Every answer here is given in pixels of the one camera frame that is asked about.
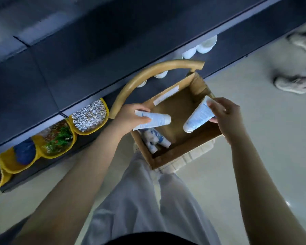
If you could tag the person's right hand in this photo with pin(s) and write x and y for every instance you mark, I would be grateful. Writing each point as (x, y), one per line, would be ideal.
(229, 119)

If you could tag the person's left hand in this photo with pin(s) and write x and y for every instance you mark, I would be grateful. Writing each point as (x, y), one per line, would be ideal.
(123, 119)

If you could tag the person's right thumb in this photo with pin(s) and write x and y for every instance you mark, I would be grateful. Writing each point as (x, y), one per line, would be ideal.
(213, 119)

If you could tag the person's left thumb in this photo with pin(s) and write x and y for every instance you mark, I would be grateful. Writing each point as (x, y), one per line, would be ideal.
(144, 120)

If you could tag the white cream tube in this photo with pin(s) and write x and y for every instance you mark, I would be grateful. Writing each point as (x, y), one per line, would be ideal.
(162, 139)
(159, 119)
(150, 141)
(197, 118)

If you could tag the person's right forearm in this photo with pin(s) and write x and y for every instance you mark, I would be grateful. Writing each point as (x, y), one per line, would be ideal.
(260, 191)

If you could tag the person's left forearm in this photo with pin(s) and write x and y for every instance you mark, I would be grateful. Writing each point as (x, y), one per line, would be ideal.
(74, 181)

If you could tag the brown cardboard box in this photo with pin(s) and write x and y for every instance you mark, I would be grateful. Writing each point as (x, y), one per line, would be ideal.
(179, 109)

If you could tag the white cup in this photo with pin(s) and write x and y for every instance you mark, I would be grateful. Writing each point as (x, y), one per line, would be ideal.
(161, 74)
(207, 45)
(189, 53)
(142, 83)

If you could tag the yellow plastic bin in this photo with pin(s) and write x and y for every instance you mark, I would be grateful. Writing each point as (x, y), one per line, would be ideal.
(105, 119)
(9, 162)
(40, 145)
(3, 179)

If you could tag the white pebbles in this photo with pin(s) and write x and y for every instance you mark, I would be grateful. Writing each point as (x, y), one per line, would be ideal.
(89, 116)

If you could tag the white trousers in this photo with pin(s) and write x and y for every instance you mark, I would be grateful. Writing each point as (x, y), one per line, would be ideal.
(142, 201)

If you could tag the green artificial plants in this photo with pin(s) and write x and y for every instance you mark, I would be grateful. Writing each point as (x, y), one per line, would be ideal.
(60, 137)

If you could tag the dark shelf unit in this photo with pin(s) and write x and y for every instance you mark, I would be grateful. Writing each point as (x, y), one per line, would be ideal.
(79, 48)

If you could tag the black shirt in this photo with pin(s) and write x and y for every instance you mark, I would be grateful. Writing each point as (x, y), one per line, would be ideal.
(155, 239)

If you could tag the blue bag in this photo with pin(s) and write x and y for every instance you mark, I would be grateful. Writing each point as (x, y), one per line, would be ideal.
(25, 151)

